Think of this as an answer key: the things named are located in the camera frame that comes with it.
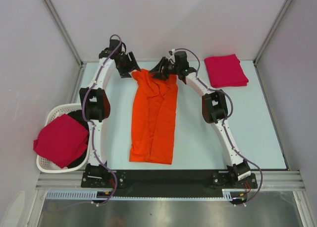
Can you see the grey slotted cable duct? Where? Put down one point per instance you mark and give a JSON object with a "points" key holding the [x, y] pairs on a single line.
{"points": [[102, 195]]}

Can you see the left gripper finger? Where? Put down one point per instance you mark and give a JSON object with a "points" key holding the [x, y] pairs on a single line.
{"points": [[125, 75], [132, 63]]}

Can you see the aluminium frame rail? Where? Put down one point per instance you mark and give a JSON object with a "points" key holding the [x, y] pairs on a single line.
{"points": [[273, 180]]}

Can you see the black garment in basket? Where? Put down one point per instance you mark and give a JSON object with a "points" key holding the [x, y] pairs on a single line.
{"points": [[77, 115]]}

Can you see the orange t shirt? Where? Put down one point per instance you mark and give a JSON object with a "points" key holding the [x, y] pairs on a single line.
{"points": [[153, 119]]}

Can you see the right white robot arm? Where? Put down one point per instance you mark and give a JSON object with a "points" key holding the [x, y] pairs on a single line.
{"points": [[214, 109]]}

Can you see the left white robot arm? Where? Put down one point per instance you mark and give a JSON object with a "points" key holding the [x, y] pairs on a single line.
{"points": [[96, 106]]}

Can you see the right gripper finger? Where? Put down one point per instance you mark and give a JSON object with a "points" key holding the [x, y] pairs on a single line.
{"points": [[159, 67], [160, 76]]}

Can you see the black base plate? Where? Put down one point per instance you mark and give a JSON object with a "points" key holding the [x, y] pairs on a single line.
{"points": [[167, 183]]}

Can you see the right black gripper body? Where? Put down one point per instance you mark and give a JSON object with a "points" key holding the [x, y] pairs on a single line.
{"points": [[170, 69]]}

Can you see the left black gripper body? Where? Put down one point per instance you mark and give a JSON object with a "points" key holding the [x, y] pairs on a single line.
{"points": [[125, 65]]}

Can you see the magenta t shirt in basket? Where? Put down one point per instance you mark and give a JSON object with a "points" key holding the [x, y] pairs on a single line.
{"points": [[62, 141]]}

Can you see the folded magenta t shirt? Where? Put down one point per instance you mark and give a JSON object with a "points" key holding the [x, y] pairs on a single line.
{"points": [[225, 71]]}

